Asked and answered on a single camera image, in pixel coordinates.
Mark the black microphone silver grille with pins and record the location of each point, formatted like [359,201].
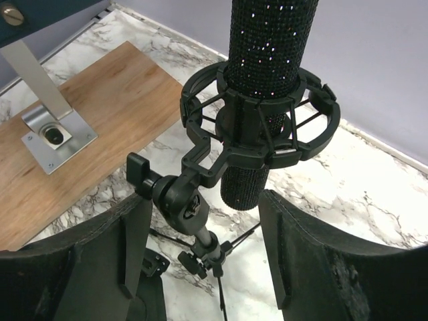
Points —
[266,45]

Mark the black tripod shock-mount stand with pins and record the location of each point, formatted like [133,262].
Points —
[178,198]

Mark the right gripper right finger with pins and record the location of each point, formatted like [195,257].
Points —
[320,272]

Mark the silver metal support bracket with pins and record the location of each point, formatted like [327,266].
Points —
[56,131]

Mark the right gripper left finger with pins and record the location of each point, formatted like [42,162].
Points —
[87,272]

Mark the wooden board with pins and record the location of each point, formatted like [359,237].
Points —
[127,99]

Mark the dark rack-mount equipment case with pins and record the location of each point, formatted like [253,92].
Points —
[20,18]

